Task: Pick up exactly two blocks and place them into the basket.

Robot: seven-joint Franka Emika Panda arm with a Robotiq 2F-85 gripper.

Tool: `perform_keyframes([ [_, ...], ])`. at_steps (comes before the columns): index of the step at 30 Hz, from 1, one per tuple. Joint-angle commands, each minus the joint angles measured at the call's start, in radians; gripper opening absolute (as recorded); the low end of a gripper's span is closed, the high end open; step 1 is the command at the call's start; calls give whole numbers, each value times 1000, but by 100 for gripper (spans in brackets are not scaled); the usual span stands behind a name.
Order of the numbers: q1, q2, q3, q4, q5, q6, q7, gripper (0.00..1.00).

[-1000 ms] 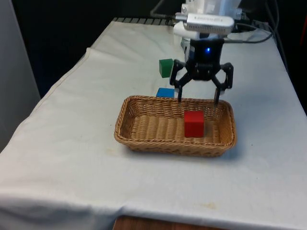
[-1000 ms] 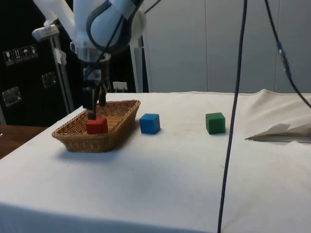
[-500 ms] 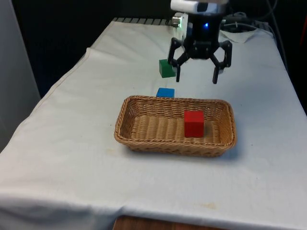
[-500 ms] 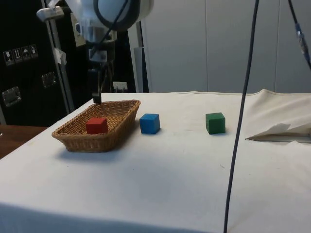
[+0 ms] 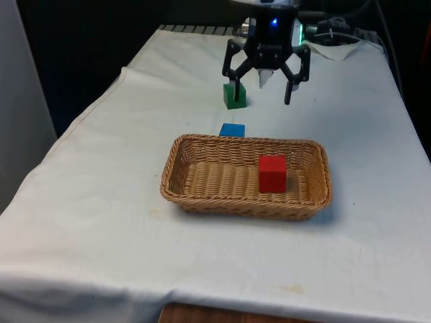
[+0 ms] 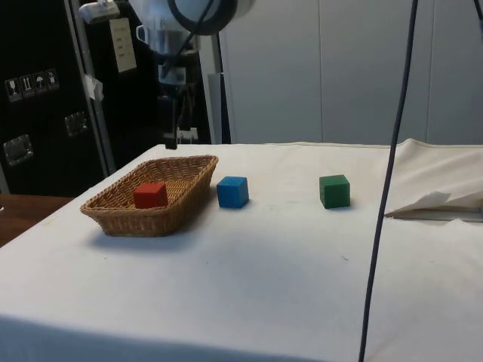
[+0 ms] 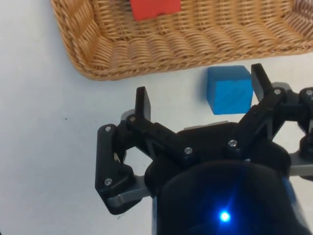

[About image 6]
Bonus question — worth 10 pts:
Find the green cube block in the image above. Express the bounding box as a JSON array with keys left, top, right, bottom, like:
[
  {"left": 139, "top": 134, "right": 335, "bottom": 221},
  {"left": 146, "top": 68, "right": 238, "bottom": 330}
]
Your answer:
[{"left": 318, "top": 173, "right": 352, "bottom": 210}]

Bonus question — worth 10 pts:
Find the black cabinet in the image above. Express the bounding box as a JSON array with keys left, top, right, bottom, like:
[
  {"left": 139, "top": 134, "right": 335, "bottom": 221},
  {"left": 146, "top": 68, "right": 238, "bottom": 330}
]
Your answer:
[{"left": 0, "top": 0, "right": 213, "bottom": 197}]

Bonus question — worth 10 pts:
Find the red cube block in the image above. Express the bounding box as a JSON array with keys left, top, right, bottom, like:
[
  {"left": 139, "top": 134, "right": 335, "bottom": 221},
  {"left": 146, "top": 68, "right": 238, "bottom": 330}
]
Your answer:
[{"left": 132, "top": 182, "right": 169, "bottom": 210}]

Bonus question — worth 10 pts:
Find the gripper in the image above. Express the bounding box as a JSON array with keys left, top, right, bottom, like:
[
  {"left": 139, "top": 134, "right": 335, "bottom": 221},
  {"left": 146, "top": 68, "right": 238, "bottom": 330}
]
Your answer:
[{"left": 155, "top": 51, "right": 199, "bottom": 150}]

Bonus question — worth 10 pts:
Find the wicker basket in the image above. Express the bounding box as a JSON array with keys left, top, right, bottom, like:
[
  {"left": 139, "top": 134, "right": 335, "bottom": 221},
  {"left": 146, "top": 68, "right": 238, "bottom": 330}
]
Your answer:
[{"left": 79, "top": 154, "right": 220, "bottom": 238}]

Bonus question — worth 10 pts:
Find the blue cube block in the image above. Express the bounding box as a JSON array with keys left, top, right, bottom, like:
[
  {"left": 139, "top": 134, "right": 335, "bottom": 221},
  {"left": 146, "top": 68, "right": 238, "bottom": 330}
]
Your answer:
[{"left": 216, "top": 175, "right": 251, "bottom": 210}]

